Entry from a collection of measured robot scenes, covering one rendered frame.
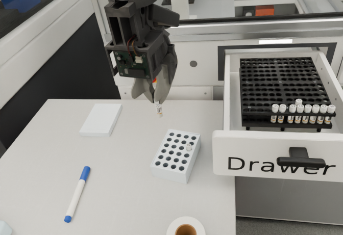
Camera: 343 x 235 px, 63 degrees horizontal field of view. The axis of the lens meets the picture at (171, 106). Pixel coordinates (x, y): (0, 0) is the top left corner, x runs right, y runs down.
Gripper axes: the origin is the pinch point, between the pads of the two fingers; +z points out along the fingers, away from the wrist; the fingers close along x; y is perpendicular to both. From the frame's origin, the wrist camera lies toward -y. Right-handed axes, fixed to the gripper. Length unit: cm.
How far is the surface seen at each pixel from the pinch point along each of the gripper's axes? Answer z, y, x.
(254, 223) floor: 97, -33, 21
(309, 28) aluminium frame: 0.5, -33.3, 27.1
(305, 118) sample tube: 8.7, -9.0, 27.5
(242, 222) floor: 97, -32, 16
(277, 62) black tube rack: 7.3, -27.4, 20.9
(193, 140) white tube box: 17.7, -5.9, 4.3
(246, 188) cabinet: 69, -31, 16
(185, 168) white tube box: 17.7, 2.7, 4.8
